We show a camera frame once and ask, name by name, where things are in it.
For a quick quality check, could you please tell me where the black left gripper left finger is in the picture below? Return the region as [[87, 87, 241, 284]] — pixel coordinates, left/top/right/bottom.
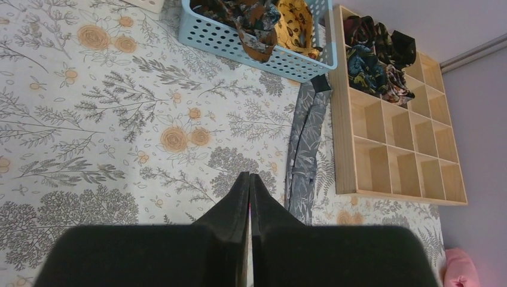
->
[[35, 172, 250, 286]]

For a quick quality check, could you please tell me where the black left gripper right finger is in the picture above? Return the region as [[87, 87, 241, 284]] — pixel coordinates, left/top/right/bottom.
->
[[249, 174, 437, 286]]

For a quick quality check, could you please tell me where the grey leaf pattern tie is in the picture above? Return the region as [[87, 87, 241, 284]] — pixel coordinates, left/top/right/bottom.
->
[[284, 75, 332, 225]]

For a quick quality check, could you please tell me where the wooden compartment tray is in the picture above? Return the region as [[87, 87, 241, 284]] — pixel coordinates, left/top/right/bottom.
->
[[329, 5, 468, 206]]

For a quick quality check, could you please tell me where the pink cloth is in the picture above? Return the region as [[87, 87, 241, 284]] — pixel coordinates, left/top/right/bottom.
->
[[444, 248, 481, 287]]

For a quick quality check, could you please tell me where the rolled multicolour tie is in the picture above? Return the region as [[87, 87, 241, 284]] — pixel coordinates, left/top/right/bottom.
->
[[381, 65, 416, 106]]

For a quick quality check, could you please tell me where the rolled navy blue tie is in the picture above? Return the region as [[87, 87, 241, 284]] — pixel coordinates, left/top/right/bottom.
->
[[346, 45, 387, 97]]

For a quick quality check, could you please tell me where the light blue plastic basket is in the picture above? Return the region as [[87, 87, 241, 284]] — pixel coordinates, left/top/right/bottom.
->
[[178, 1, 338, 83]]

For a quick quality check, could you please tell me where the yellow patterned tie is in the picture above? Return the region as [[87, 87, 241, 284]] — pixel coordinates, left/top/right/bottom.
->
[[275, 0, 322, 60]]

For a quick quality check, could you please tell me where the rolled black tie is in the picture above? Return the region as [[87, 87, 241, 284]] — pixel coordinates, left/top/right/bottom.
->
[[375, 22, 417, 70]]

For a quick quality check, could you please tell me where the orange floral tie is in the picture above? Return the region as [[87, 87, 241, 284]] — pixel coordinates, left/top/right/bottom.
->
[[190, 0, 281, 63]]

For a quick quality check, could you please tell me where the rolled dark red tie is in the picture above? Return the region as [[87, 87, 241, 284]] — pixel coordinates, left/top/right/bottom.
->
[[343, 16, 377, 48]]

